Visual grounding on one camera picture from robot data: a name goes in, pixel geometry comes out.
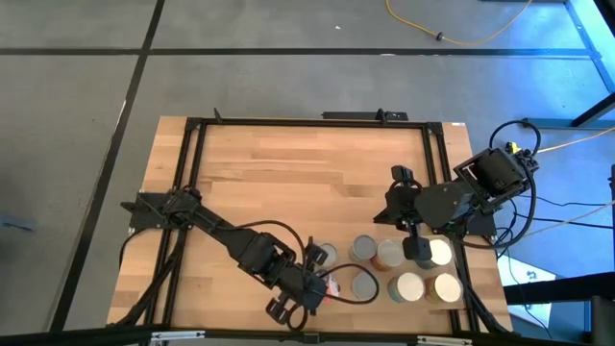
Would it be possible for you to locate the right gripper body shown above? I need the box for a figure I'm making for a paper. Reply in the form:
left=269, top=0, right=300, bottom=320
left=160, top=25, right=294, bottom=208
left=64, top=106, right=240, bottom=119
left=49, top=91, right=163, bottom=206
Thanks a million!
left=391, top=164, right=432, bottom=261

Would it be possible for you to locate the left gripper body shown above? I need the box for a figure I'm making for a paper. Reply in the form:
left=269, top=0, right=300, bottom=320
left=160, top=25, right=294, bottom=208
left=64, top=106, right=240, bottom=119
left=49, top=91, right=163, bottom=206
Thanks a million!
left=266, top=238, right=331, bottom=324

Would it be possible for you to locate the orange red label can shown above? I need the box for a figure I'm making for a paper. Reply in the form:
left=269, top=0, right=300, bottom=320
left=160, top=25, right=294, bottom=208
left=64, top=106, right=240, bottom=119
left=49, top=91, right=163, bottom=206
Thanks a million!
left=325, top=277, right=343, bottom=303

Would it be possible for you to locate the yellow black patterned can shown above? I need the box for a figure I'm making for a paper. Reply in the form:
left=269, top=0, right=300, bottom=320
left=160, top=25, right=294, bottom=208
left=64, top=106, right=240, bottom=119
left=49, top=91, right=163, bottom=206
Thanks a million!
left=314, top=242, right=339, bottom=269

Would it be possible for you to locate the orange yellow label can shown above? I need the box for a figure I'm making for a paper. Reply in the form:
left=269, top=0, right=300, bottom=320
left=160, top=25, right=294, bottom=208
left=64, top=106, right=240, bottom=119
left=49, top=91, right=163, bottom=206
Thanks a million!
left=370, top=238, right=406, bottom=273

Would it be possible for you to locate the pink label can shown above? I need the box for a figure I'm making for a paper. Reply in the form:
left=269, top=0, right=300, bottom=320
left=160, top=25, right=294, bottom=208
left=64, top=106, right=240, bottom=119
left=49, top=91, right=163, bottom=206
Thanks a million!
left=350, top=271, right=379, bottom=302

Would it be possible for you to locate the blue yellow label can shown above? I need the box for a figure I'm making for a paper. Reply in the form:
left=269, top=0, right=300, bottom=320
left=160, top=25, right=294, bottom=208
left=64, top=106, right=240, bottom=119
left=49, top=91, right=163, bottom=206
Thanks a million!
left=415, top=237, right=455, bottom=270

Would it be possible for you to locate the orange brown label can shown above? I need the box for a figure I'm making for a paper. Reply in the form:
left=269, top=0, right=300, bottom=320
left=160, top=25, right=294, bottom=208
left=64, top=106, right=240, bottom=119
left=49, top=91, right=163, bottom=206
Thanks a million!
left=424, top=272, right=464, bottom=305

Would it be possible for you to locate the black flat bar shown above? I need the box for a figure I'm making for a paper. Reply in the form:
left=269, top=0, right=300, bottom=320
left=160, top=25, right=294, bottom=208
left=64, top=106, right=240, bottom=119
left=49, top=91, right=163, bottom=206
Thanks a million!
left=321, top=109, right=409, bottom=122

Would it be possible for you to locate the white printed sheet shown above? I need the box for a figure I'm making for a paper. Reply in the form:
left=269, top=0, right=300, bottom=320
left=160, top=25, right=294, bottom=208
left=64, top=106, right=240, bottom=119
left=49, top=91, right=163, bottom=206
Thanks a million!
left=497, top=252, right=558, bottom=328

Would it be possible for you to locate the black metal floor stand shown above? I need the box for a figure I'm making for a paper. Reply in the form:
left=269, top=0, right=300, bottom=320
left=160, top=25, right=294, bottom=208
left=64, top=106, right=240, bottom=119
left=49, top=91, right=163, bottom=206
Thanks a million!
left=521, top=0, right=615, bottom=130

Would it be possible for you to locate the black metal beam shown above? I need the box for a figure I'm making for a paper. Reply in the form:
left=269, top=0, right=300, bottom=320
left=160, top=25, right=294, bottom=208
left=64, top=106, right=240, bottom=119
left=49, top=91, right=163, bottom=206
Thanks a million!
left=503, top=270, right=615, bottom=305

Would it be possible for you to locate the dark box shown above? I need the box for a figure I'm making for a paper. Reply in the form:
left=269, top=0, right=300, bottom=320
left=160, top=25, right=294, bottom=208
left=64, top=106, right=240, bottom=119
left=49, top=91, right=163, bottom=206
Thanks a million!
left=589, top=295, right=615, bottom=346

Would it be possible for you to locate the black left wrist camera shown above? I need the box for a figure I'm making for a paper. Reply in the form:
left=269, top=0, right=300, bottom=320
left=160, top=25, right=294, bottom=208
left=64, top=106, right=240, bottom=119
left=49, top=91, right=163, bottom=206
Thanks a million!
left=298, top=276, right=324, bottom=303

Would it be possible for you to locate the left gripper black cable loop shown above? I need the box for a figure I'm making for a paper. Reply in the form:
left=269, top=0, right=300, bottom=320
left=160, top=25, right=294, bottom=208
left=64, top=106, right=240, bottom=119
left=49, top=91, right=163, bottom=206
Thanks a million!
left=319, top=262, right=381, bottom=306

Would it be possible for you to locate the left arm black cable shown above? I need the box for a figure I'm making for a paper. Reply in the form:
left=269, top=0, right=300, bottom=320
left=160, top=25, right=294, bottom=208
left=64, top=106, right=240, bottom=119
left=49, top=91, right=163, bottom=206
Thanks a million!
left=229, top=219, right=311, bottom=256

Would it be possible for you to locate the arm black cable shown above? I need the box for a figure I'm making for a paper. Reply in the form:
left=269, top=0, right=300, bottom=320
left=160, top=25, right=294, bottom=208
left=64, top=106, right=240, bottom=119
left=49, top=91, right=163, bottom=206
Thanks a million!
left=229, top=219, right=311, bottom=256
left=451, top=118, right=543, bottom=249

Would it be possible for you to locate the long black frame beam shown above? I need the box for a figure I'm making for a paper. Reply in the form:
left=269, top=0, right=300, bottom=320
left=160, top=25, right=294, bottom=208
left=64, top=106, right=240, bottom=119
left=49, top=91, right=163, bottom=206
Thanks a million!
left=0, top=325, right=615, bottom=346

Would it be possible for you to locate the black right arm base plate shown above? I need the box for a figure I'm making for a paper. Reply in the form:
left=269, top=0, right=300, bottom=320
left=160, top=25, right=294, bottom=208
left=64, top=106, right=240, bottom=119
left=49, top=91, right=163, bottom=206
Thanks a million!
left=468, top=213, right=499, bottom=237

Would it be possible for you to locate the silver aluminium bracket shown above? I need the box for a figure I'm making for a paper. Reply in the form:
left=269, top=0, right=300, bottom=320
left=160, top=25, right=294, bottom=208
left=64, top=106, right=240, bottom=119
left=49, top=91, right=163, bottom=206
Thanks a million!
left=151, top=330, right=207, bottom=342
left=416, top=334, right=475, bottom=346

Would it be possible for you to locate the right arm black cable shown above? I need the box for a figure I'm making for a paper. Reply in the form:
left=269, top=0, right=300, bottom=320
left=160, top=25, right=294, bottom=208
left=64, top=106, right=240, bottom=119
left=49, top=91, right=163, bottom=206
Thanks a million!
left=451, top=118, right=543, bottom=249

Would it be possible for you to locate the black cable conduit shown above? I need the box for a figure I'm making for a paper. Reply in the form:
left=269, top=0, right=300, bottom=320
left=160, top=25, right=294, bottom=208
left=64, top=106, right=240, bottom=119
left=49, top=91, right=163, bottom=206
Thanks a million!
left=109, top=229, right=186, bottom=328

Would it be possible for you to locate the black aluminium table frame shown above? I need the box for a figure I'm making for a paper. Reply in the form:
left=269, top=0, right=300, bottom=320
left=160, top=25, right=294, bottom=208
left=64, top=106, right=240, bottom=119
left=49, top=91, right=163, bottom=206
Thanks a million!
left=109, top=109, right=513, bottom=336

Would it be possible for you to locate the thin black floor cable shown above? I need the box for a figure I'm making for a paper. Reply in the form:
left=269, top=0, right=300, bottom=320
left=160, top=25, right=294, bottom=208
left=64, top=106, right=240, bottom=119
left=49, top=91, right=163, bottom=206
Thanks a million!
left=526, top=213, right=604, bottom=229
left=521, top=191, right=615, bottom=209

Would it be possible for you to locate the thin tan floor cable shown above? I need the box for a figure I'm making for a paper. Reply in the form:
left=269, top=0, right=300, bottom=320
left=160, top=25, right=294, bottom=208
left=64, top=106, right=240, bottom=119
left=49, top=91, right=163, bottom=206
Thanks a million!
left=508, top=200, right=615, bottom=241

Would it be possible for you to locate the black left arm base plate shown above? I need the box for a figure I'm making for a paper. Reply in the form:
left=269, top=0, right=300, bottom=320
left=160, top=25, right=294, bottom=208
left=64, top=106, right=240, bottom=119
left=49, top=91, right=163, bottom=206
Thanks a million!
left=119, top=190, right=199, bottom=231

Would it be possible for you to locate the yellow extension cable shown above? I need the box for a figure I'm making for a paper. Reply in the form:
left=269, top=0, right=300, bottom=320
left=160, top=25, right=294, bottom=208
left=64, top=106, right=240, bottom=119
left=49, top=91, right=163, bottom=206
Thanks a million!
left=385, top=0, right=533, bottom=48
left=536, top=126, right=615, bottom=155

